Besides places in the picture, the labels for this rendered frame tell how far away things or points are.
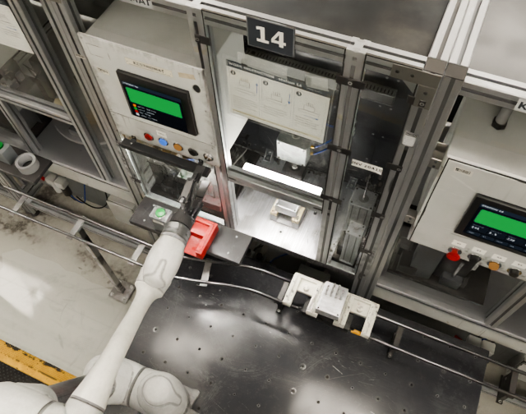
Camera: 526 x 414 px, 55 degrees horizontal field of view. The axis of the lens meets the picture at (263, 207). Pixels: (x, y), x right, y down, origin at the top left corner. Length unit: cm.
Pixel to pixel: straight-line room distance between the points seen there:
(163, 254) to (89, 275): 173
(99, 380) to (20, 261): 209
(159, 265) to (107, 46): 67
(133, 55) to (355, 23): 65
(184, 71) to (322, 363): 132
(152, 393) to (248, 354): 47
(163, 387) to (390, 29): 140
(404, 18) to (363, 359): 141
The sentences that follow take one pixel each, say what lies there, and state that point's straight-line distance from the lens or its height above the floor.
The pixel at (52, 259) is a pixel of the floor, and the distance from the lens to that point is 342.
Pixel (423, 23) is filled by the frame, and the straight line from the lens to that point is 134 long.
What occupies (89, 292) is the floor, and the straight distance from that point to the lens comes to 323.
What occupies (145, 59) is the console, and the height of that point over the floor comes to 181.
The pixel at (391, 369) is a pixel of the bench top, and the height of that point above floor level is 68.
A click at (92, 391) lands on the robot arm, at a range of 149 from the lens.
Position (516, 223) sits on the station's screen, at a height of 165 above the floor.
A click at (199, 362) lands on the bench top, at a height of 68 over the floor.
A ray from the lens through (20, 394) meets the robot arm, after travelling 154.
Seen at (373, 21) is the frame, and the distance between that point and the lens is 132.
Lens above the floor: 282
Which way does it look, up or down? 59 degrees down
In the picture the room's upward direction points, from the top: 3 degrees counter-clockwise
